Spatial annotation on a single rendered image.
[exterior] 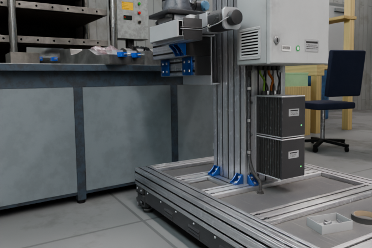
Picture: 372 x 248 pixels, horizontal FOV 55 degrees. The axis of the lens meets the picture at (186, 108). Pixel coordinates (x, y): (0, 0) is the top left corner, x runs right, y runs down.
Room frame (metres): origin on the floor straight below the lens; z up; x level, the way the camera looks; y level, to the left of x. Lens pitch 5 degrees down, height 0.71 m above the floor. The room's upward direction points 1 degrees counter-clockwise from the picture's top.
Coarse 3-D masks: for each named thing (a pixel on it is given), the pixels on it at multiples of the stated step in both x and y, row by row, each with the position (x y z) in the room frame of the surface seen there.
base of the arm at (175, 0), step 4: (168, 0) 1.80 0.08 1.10; (172, 0) 1.78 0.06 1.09; (176, 0) 1.78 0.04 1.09; (180, 0) 1.78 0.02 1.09; (184, 0) 1.79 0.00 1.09; (188, 0) 1.81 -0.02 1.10; (164, 4) 1.82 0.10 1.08; (168, 4) 1.79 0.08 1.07; (172, 4) 1.78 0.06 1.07; (176, 4) 1.78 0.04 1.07; (180, 4) 1.77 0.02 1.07; (184, 4) 1.78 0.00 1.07; (188, 4) 1.80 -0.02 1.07; (164, 8) 1.80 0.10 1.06; (176, 8) 1.77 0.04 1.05; (180, 8) 1.77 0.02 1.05; (184, 8) 1.78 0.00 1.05; (188, 8) 1.79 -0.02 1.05
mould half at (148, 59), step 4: (124, 48) 2.53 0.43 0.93; (128, 48) 2.55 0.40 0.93; (140, 52) 2.32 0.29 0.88; (144, 52) 2.27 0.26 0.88; (148, 52) 2.29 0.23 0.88; (144, 56) 2.27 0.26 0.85; (148, 56) 2.29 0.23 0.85; (152, 56) 2.30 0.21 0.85; (144, 60) 2.27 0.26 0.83; (148, 60) 2.29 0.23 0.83; (152, 60) 2.30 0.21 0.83; (156, 60) 2.32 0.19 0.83; (160, 60) 2.33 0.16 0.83; (144, 64) 2.27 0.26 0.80; (148, 64) 2.29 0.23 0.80; (152, 64) 2.30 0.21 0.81; (156, 64) 2.32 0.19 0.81; (160, 64) 2.33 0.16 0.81
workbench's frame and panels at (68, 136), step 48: (0, 96) 1.80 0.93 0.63; (48, 96) 1.93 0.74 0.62; (96, 96) 2.07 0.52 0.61; (144, 96) 2.25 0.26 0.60; (192, 96) 2.45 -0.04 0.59; (0, 144) 1.79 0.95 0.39; (48, 144) 1.92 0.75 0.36; (96, 144) 2.07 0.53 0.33; (144, 144) 2.24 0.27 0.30; (192, 144) 2.45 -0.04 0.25; (0, 192) 1.78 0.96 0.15; (48, 192) 1.91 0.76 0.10
